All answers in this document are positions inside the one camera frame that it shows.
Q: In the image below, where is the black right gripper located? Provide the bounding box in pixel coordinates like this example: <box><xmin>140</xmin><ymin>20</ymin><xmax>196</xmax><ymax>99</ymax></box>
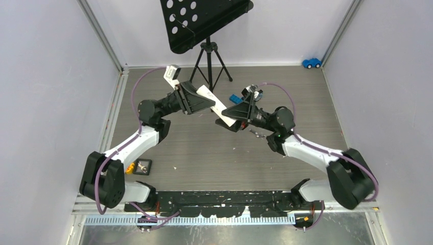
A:
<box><xmin>215</xmin><ymin>92</ymin><xmax>277</xmax><ymax>133</ymax></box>

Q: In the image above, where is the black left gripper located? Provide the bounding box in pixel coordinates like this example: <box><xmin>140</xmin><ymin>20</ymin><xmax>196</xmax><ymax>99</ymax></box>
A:
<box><xmin>159</xmin><ymin>81</ymin><xmax>218</xmax><ymax>118</ymax></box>

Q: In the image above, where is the white remote control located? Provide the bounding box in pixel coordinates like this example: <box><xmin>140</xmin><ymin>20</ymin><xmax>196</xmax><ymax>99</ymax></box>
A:
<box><xmin>197</xmin><ymin>85</ymin><xmax>236</xmax><ymax>127</ymax></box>

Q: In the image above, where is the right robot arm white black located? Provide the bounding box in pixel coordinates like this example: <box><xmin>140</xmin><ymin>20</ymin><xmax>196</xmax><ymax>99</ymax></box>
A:
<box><xmin>215</xmin><ymin>93</ymin><xmax>378</xmax><ymax>210</ymax></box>

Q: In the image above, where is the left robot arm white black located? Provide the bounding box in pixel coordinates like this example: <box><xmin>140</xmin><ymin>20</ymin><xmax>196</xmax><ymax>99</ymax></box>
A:
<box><xmin>79</xmin><ymin>81</ymin><xmax>216</xmax><ymax>214</ymax></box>

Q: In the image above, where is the blue toy brick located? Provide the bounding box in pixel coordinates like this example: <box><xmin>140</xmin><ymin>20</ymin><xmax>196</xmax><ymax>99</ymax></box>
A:
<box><xmin>229</xmin><ymin>94</ymin><xmax>243</xmax><ymax>105</ymax></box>

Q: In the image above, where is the black music stand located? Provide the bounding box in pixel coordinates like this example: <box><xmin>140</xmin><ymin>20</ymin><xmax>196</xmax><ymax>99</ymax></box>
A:
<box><xmin>160</xmin><ymin>0</ymin><xmax>254</xmax><ymax>92</ymax></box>

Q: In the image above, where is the blue toy car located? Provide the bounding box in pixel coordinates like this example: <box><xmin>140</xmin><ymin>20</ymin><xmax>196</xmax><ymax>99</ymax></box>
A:
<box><xmin>302</xmin><ymin>58</ymin><xmax>322</xmax><ymax>69</ymax></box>

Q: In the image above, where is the yellow orange toy block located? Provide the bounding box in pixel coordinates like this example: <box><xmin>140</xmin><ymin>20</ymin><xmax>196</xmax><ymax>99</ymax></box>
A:
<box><xmin>125</xmin><ymin>162</ymin><xmax>135</xmax><ymax>175</ymax></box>

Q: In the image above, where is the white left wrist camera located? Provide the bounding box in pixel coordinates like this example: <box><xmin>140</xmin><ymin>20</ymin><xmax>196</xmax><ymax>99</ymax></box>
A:
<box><xmin>163</xmin><ymin>65</ymin><xmax>181</xmax><ymax>89</ymax></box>

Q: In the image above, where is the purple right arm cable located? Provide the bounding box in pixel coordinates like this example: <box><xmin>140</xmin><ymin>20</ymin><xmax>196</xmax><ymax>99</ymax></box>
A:
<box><xmin>257</xmin><ymin>82</ymin><xmax>379</xmax><ymax>231</ymax></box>

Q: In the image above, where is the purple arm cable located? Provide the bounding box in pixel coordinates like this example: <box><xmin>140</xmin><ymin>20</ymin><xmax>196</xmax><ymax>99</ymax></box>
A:
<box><xmin>94</xmin><ymin>66</ymin><xmax>182</xmax><ymax>232</ymax></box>
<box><xmin>257</xmin><ymin>82</ymin><xmax>379</xmax><ymax>231</ymax></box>

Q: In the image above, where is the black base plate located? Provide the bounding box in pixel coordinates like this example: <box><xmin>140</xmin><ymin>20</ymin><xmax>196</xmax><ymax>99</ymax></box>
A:
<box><xmin>123</xmin><ymin>190</ymin><xmax>325</xmax><ymax>219</ymax></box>

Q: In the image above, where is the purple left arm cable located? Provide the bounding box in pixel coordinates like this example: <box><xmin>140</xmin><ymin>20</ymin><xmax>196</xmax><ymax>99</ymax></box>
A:
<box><xmin>94</xmin><ymin>66</ymin><xmax>182</xmax><ymax>232</ymax></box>

